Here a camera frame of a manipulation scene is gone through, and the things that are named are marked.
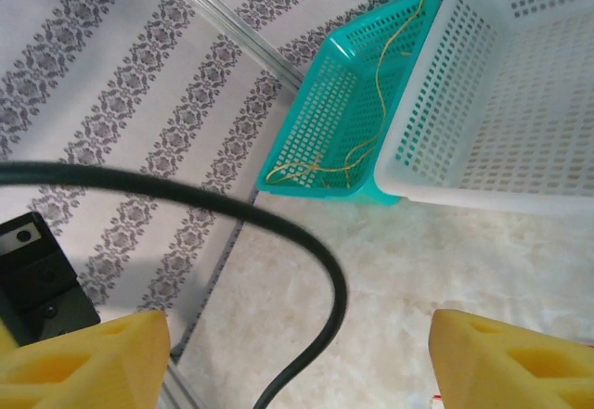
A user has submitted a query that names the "yellow cable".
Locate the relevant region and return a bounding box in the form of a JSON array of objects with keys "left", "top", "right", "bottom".
[
  {"left": 265, "top": 144, "right": 377, "bottom": 186},
  {"left": 345, "top": 0, "right": 437, "bottom": 190}
]

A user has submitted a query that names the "white plastic basket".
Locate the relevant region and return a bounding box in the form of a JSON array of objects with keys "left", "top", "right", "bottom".
[{"left": 373, "top": 0, "right": 594, "bottom": 218}]

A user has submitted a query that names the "black cable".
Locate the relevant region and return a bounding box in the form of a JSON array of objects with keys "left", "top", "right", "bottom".
[{"left": 0, "top": 160, "right": 349, "bottom": 409}]

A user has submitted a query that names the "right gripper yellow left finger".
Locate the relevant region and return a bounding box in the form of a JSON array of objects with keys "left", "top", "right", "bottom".
[{"left": 0, "top": 309, "right": 171, "bottom": 409}]

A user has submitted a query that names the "teal plastic basket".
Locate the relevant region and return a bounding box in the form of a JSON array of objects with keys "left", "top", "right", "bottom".
[{"left": 256, "top": 0, "right": 446, "bottom": 209}]

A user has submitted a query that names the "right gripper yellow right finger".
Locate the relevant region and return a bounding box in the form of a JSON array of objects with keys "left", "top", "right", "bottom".
[{"left": 426, "top": 307, "right": 594, "bottom": 409}]

